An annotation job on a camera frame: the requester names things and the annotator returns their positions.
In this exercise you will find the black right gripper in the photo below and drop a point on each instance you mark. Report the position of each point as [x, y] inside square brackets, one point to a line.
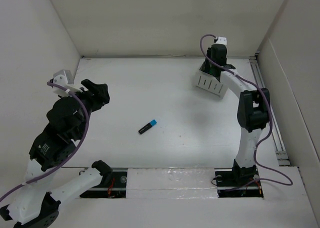
[207, 63]

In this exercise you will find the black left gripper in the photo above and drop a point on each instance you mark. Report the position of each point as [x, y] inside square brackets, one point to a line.
[102, 96]

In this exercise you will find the blue cap black highlighter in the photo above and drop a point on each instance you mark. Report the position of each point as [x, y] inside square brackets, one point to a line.
[147, 126]

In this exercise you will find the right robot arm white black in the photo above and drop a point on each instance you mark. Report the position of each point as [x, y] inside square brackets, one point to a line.
[252, 115]

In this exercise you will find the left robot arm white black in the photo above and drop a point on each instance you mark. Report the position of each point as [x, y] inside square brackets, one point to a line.
[36, 206]

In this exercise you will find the white slotted pen holder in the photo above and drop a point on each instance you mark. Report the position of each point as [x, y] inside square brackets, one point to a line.
[209, 83]

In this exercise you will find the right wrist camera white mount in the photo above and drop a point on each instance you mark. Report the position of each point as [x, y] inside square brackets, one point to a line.
[221, 40]

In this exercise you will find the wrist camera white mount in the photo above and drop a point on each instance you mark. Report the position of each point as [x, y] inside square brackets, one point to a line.
[221, 40]
[64, 78]

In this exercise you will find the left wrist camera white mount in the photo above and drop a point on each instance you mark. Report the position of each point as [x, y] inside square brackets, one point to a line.
[64, 78]

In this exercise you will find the aluminium rail right side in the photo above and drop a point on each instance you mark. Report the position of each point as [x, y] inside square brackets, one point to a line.
[280, 151]

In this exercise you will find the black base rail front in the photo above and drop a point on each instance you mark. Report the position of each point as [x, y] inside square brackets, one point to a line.
[115, 188]

